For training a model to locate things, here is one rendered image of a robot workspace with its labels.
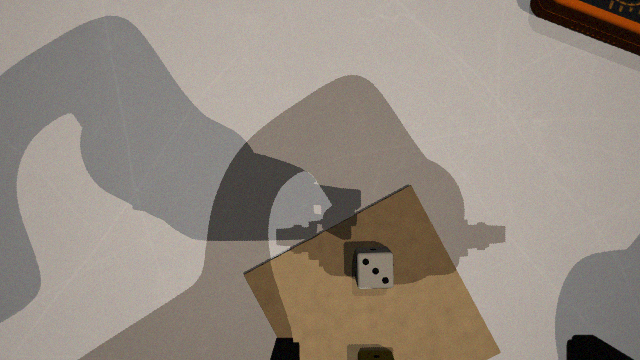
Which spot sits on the orange multimeter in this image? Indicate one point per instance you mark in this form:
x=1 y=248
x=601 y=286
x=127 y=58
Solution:
x=616 y=22

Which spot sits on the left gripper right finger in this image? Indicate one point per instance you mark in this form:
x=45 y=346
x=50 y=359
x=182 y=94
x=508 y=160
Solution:
x=590 y=347

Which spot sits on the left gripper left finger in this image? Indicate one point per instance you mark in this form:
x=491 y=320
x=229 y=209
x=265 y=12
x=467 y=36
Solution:
x=285 y=349

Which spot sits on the yellow die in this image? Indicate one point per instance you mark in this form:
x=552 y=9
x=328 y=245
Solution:
x=375 y=355

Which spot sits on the tan flat mat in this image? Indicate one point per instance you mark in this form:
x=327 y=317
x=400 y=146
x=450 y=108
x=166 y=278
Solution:
x=309 y=293

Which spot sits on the white die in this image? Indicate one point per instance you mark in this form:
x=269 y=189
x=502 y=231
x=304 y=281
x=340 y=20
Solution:
x=374 y=268

